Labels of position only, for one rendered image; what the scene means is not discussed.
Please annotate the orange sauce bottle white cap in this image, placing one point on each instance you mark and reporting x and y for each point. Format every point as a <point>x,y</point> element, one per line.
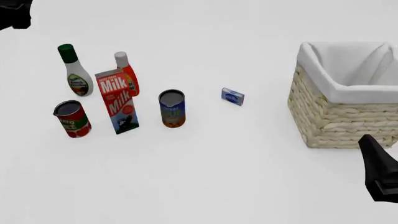
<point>128,70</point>

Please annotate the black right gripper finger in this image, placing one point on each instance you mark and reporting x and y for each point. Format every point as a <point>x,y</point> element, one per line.
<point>377,163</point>

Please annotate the woven basket with white liner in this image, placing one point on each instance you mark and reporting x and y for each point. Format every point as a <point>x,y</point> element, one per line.
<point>335,112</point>

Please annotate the blue and orange soup tin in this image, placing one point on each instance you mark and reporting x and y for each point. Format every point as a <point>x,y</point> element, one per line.
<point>172,109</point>

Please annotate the red tomato sauce tin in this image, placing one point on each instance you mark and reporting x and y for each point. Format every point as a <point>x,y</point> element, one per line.
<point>73,121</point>

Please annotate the red and blue milk carton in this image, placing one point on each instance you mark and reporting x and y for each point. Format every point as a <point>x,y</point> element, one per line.
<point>116,102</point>

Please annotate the white salad dressing bottle green cap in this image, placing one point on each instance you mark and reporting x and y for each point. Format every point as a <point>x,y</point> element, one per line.
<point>78,77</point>

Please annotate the black object at picture corner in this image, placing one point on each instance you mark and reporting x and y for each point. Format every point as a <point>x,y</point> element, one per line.
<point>14,12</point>

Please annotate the small blue and white box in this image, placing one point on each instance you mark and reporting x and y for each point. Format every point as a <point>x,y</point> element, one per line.
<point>232,96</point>

